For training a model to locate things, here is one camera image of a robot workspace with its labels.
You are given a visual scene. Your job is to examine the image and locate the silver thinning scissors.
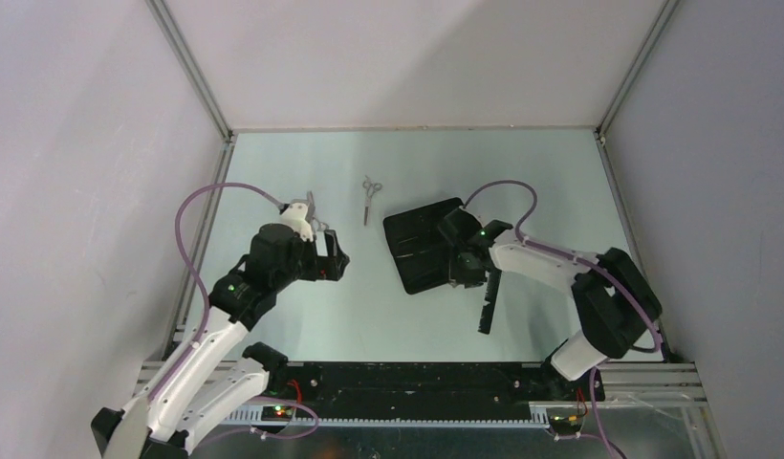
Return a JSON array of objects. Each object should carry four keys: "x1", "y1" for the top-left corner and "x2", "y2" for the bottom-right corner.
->
[{"x1": 306, "y1": 190, "x2": 330, "y2": 232}]

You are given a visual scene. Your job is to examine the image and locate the small black comb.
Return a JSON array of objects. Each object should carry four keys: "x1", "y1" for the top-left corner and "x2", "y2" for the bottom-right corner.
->
[{"x1": 477, "y1": 268, "x2": 502, "y2": 335}]

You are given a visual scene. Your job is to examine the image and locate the black zippered tool case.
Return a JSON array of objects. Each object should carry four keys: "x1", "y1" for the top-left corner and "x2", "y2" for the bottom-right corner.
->
[{"x1": 382, "y1": 197, "x2": 463, "y2": 295}]

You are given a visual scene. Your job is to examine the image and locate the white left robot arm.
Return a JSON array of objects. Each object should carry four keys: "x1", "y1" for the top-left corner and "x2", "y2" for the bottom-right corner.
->
[{"x1": 91, "y1": 223, "x2": 350, "y2": 458}]

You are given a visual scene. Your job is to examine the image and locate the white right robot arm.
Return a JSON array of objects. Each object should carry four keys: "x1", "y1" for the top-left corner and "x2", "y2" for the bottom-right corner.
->
[{"x1": 437, "y1": 208, "x2": 663, "y2": 400}]

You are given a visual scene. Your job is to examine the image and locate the silver hair scissors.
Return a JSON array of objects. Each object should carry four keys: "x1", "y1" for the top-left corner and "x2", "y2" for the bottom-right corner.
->
[{"x1": 362, "y1": 175, "x2": 383, "y2": 227}]

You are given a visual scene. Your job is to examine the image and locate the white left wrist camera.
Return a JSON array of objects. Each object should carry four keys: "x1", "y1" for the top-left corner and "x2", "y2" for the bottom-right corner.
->
[{"x1": 280, "y1": 200, "x2": 316, "y2": 242}]

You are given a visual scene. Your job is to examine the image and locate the aluminium frame rail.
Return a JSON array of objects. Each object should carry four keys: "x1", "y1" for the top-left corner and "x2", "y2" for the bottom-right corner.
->
[{"x1": 160, "y1": 132, "x2": 237, "y2": 361}]

